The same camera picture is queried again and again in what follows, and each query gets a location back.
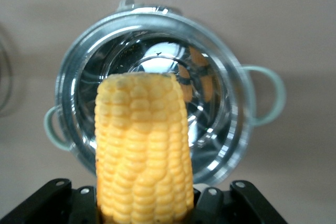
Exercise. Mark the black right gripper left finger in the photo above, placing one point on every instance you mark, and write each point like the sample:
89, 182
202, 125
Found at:
47, 203

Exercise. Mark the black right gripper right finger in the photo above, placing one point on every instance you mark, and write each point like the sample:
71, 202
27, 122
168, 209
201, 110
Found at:
236, 205

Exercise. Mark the yellow corn cob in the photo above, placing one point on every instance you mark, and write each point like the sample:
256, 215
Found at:
144, 142

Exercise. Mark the grey steel pot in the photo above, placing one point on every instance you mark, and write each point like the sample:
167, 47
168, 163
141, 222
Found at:
162, 51

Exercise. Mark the brown table cover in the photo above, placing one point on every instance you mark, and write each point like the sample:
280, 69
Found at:
288, 11

